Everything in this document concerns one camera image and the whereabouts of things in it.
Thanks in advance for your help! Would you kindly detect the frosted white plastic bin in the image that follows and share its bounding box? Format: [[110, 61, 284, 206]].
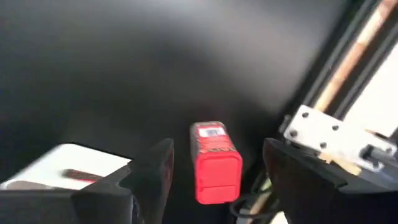
[[0, 142, 133, 191]]

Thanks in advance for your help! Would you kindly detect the black aluminium table frame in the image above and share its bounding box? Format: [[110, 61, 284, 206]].
[[279, 0, 398, 138]]

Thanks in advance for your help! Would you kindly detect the black sleeved cable bundle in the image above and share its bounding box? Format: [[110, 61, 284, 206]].
[[229, 194, 282, 220]]

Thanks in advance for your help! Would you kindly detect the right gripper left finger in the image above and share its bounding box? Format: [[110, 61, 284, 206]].
[[119, 138, 175, 224]]

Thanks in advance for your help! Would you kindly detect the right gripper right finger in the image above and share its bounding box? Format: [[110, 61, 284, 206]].
[[262, 138, 348, 224]]

